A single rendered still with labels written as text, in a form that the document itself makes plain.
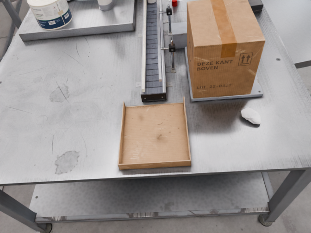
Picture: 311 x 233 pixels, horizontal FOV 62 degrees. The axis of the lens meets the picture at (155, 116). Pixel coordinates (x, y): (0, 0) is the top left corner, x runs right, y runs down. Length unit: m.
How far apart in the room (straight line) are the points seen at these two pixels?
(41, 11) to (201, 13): 0.90
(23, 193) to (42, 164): 1.04
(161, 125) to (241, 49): 0.41
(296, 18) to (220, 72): 0.76
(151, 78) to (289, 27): 0.81
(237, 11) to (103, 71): 0.67
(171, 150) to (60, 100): 0.58
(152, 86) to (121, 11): 0.66
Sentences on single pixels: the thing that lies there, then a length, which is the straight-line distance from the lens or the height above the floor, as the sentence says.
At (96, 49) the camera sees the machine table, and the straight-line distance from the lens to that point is 1.49.
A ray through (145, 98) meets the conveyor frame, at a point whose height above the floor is 0.86.
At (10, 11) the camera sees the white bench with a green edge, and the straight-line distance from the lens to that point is 2.66.
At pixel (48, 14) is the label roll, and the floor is 0.97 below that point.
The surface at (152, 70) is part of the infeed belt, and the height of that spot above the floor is 0.88.
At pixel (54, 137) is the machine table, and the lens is 1.15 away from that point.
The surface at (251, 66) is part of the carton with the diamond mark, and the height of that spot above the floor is 1.01.
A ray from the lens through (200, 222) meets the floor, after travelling 1.74.
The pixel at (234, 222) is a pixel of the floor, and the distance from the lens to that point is 1.77.
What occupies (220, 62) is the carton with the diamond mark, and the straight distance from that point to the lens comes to 0.99.
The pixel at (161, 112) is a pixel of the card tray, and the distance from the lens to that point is 1.09.
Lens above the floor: 1.68
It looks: 52 degrees down
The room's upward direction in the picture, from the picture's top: 9 degrees counter-clockwise
